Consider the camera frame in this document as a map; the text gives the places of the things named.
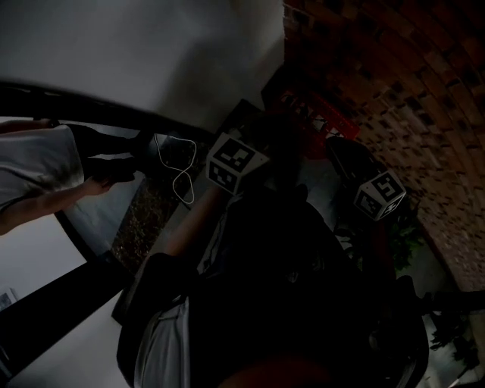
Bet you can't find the red metal box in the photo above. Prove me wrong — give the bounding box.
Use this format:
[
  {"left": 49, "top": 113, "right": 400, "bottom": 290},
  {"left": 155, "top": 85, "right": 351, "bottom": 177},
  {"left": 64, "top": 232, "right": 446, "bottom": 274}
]
[{"left": 264, "top": 90, "right": 361, "bottom": 162}]

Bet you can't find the person's right forearm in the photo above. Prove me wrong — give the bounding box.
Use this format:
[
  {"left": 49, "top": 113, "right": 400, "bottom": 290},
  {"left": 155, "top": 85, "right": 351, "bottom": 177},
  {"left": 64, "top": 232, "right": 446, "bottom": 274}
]
[{"left": 362, "top": 217, "right": 399, "bottom": 282}]

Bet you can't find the person's left forearm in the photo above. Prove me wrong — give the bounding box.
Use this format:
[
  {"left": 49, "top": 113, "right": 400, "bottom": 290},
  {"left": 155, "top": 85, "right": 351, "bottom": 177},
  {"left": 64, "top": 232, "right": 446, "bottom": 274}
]
[{"left": 161, "top": 184, "right": 229, "bottom": 259}]

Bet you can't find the person's dark shirt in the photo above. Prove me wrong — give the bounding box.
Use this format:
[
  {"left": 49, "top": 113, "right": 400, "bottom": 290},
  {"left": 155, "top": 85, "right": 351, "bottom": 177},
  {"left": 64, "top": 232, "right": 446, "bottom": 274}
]
[{"left": 115, "top": 183, "right": 431, "bottom": 388}]

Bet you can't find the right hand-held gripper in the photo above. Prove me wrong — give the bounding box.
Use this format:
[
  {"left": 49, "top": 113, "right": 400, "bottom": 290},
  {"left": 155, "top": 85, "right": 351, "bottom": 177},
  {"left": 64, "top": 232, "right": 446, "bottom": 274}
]
[{"left": 325, "top": 135, "right": 408, "bottom": 222}]

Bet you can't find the white cable with adapter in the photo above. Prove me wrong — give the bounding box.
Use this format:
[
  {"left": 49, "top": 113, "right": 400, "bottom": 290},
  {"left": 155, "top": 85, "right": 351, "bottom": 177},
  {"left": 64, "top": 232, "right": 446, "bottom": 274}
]
[{"left": 153, "top": 132, "right": 198, "bottom": 205}]

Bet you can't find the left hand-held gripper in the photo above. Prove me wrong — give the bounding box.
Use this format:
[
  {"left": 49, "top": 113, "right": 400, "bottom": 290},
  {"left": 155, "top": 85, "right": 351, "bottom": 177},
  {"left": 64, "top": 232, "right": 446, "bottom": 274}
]
[{"left": 206, "top": 111, "right": 305, "bottom": 196}]

